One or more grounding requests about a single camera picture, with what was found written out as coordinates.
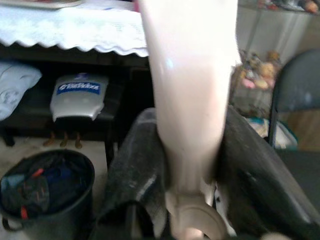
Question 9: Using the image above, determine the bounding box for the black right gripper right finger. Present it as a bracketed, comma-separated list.
[214, 104, 320, 240]

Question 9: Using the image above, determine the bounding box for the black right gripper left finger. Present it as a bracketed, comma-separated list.
[88, 107, 175, 240]

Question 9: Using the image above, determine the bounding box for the cream long-handled dustpan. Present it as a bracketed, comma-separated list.
[134, 0, 241, 240]

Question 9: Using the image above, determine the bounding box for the green storage bag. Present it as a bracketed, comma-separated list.
[246, 117, 298, 151]

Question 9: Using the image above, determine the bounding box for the brass piano pedal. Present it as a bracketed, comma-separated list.
[42, 132, 56, 148]
[59, 132, 70, 149]
[73, 133, 85, 150]

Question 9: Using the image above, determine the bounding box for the light wood cabinet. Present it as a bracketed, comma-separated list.
[279, 12, 320, 151]

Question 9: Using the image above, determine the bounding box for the black waste bin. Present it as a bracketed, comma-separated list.
[0, 149, 96, 240]

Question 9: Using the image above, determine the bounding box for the silver BizRobot pack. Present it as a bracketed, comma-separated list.
[49, 73, 111, 123]

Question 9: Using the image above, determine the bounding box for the pink toy figurine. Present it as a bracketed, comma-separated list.
[243, 76, 260, 89]

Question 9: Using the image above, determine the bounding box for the black piano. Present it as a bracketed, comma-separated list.
[0, 42, 161, 171]

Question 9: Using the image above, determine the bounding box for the black folding chair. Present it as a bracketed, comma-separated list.
[268, 48, 320, 213]

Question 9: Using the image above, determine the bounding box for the beige doll figurine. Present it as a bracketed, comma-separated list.
[259, 61, 279, 86]

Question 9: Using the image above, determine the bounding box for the glass display cabinet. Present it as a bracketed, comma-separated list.
[234, 4, 313, 118]

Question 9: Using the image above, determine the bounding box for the white folded shirt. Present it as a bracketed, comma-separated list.
[0, 61, 43, 122]

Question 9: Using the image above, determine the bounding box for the white lace tablecloth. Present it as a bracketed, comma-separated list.
[0, 2, 151, 58]

